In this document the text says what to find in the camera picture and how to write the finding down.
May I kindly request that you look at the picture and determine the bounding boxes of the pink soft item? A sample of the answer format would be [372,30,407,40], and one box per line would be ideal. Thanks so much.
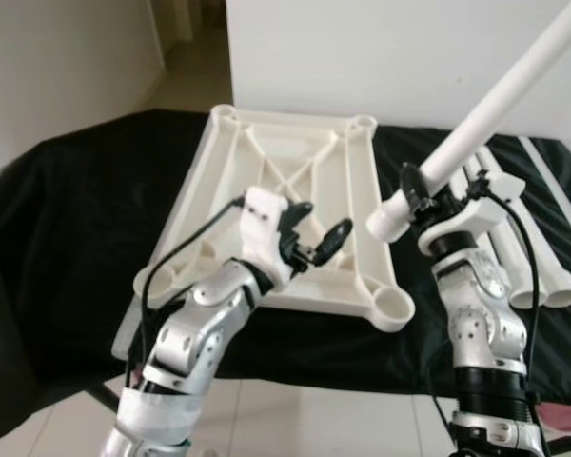
[536,400,571,441]

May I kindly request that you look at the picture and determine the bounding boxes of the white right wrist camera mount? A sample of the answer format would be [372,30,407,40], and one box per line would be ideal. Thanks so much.
[419,174,527,256]

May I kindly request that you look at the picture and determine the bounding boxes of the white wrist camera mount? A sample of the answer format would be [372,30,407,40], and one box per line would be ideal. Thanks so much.
[238,187,294,288]
[419,174,527,256]

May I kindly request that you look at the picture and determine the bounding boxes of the white plastic table top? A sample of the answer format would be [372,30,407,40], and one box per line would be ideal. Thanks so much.
[131,103,416,333]

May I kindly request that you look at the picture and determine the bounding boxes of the long white flat strip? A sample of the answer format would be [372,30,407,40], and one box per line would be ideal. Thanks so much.
[517,136,571,250]

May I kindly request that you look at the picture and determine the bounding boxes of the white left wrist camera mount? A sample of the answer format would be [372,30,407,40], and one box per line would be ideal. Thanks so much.
[238,187,294,288]

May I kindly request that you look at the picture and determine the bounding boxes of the black table cloth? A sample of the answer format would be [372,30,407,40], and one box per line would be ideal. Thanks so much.
[0,108,571,412]

